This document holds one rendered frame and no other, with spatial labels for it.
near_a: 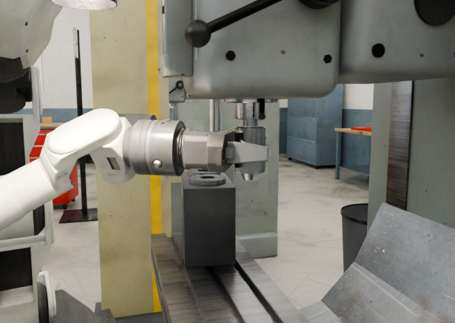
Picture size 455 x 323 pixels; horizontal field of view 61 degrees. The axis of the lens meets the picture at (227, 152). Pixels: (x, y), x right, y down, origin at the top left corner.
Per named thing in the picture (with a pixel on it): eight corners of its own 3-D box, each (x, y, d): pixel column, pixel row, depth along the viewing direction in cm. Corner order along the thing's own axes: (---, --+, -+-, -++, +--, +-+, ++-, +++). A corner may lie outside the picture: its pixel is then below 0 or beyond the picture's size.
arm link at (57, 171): (124, 122, 58) (37, 166, 54) (140, 160, 65) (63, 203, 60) (107, 100, 62) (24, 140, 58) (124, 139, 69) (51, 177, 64)
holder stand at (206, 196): (184, 268, 90) (183, 183, 87) (181, 235, 111) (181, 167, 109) (235, 265, 91) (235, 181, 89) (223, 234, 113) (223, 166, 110)
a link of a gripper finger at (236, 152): (268, 164, 57) (226, 162, 58) (269, 142, 56) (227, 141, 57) (267, 166, 55) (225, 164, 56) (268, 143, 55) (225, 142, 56)
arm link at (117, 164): (141, 149, 56) (68, 146, 58) (158, 193, 64) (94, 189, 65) (160, 97, 63) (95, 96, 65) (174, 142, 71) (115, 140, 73)
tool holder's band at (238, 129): (271, 132, 60) (271, 125, 59) (254, 134, 56) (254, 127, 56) (245, 131, 62) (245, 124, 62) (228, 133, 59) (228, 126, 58)
